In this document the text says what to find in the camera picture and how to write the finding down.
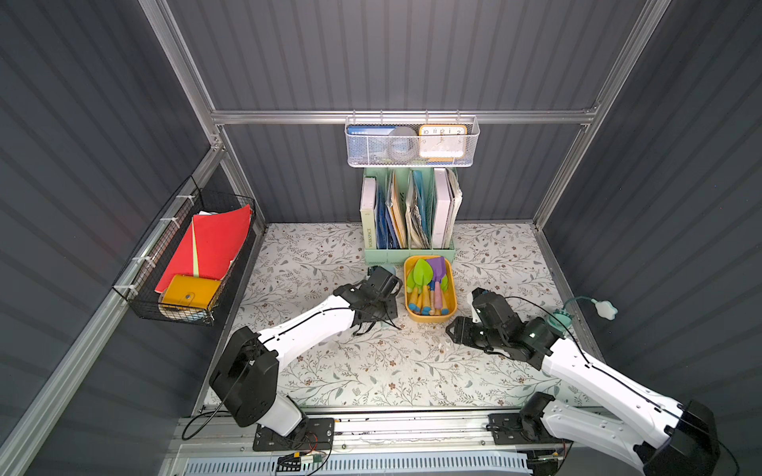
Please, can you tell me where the purple shovel pink handle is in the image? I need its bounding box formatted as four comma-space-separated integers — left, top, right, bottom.
427, 256, 450, 315

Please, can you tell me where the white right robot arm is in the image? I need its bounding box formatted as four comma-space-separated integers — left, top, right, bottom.
446, 288, 722, 475

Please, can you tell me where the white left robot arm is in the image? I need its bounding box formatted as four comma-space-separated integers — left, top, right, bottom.
210, 266, 403, 440

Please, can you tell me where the yellow plastic storage box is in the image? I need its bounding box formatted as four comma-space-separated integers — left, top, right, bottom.
404, 256, 458, 323

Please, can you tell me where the blue box in basket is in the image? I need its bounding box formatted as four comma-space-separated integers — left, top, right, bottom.
345, 125, 395, 168

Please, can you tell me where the floral patterned table mat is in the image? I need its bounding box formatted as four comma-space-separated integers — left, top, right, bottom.
233, 222, 591, 408

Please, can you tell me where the mint green small cup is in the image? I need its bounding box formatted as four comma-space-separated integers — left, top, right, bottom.
547, 309, 573, 333

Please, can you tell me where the mint green file organizer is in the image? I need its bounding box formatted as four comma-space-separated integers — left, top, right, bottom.
360, 168, 462, 266

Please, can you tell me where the white book in organizer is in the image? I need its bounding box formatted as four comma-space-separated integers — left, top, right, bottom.
359, 177, 377, 249

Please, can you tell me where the white binder in organizer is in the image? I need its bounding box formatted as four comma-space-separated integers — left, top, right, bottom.
432, 169, 452, 249

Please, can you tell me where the grey tape roll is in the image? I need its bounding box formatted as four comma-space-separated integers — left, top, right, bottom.
387, 126, 419, 163

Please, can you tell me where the yellow alarm clock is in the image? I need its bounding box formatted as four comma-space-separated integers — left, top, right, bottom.
419, 124, 468, 160

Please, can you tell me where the red paper folder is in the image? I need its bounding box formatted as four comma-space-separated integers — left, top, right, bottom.
155, 205, 252, 294

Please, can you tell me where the yellow wallet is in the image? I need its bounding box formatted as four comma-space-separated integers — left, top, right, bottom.
160, 275, 221, 309

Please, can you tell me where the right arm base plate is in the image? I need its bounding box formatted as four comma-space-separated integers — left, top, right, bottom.
485, 413, 570, 446

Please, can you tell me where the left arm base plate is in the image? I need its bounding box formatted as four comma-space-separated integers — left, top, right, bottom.
252, 418, 335, 453

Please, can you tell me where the white wire hanging basket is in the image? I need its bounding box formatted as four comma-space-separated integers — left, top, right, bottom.
344, 115, 481, 169

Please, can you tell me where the black wire wall basket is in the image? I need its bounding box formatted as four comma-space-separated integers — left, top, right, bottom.
112, 179, 257, 326

